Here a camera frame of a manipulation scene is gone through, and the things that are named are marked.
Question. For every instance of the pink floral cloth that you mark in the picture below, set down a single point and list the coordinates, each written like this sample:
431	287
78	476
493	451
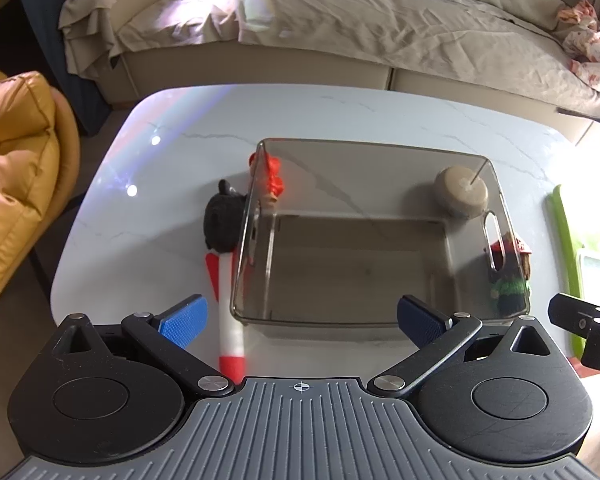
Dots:
579	32

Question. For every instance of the white red foam rocket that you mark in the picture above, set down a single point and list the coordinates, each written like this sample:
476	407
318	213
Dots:
232	362

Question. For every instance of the black cabinet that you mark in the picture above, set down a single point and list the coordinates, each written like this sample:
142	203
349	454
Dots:
87	102

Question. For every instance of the beige covered sofa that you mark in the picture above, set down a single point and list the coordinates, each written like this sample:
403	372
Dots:
498	54

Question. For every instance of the yellow leather armchair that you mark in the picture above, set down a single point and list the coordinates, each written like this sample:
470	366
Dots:
39	164

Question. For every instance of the black plush toy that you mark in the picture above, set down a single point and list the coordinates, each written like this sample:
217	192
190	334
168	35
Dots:
223	218

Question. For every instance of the smoky transparent storage bin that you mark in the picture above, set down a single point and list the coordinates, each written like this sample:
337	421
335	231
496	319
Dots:
357	228

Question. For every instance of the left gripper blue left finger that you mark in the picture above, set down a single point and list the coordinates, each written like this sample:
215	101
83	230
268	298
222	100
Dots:
161	340

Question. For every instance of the beige round puck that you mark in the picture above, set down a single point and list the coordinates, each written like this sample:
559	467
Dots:
461	192

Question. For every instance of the lime green bin lid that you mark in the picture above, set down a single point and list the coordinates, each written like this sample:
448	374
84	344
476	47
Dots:
569	219

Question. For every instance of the red figurine doll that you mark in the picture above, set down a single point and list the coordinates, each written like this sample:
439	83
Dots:
274	184

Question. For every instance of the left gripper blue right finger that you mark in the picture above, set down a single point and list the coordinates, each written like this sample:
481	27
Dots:
438	338

